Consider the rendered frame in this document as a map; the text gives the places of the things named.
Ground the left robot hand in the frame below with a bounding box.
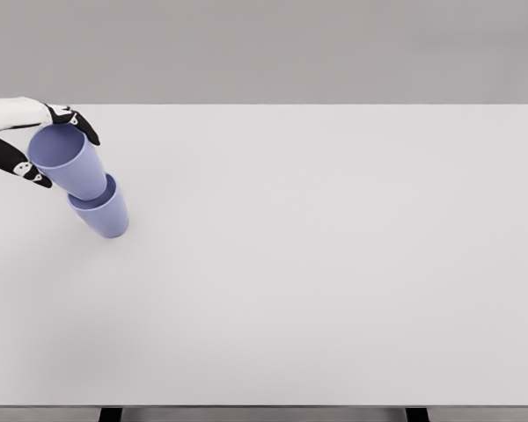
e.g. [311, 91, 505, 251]
[0, 96, 101, 190]

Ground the lavender plastic cup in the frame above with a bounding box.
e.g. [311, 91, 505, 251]
[67, 172, 129, 240]
[26, 123, 108, 200]

